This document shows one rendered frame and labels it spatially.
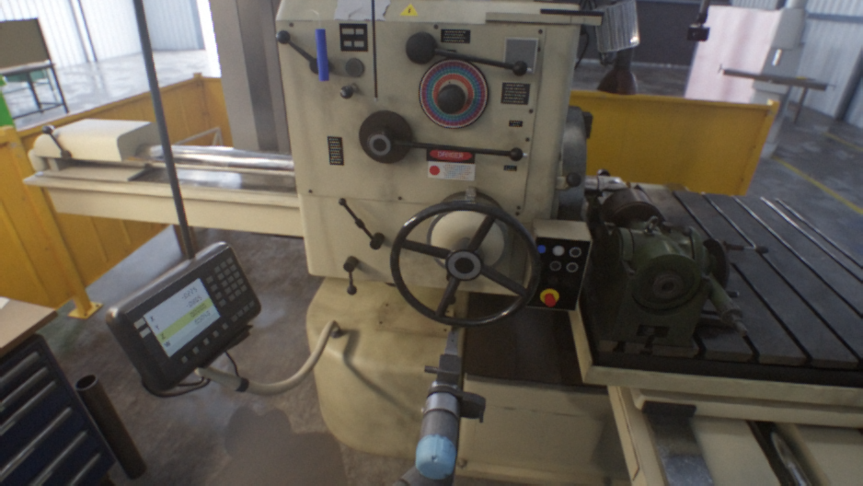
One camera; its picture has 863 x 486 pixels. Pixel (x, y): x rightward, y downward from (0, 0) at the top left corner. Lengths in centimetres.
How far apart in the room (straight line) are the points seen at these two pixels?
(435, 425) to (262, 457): 152
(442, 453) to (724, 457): 101
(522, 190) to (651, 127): 274
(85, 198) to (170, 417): 116
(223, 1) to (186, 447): 202
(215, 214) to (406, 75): 110
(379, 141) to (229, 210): 93
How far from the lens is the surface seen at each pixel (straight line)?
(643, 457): 154
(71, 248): 349
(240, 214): 186
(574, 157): 136
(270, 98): 204
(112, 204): 225
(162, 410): 271
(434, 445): 89
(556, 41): 111
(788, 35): 709
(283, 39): 118
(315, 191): 132
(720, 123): 406
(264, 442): 238
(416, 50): 106
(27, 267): 333
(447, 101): 103
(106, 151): 210
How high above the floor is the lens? 190
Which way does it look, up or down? 28 degrees down
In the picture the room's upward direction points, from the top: 1 degrees clockwise
